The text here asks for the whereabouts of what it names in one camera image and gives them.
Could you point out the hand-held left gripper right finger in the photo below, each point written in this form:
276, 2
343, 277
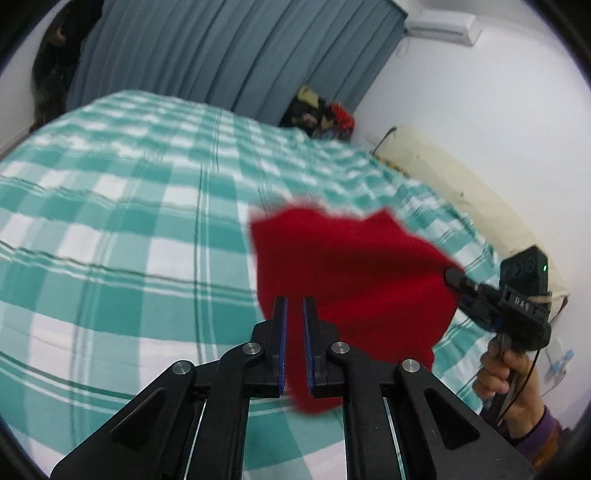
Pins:
310, 350

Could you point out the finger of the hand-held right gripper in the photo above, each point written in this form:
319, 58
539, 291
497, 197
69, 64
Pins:
461, 281

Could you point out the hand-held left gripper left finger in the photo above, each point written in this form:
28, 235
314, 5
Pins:
281, 350

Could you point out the red knit garment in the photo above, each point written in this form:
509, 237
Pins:
351, 277

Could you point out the person's right forearm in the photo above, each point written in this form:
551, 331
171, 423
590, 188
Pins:
545, 434

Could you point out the person's right hand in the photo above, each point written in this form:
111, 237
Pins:
508, 383

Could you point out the blue plastic object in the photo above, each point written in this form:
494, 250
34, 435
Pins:
561, 364

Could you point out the cream pillow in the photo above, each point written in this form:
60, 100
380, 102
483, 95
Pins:
475, 194

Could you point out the green plaid bed blanket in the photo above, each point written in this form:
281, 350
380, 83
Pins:
138, 240

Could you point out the heap of colourful items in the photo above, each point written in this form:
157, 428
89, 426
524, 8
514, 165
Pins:
321, 115

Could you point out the white air conditioner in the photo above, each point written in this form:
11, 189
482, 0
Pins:
443, 23

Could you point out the grey-blue curtain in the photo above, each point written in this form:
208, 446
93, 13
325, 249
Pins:
240, 50

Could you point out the dark furry object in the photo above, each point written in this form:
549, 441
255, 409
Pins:
57, 60

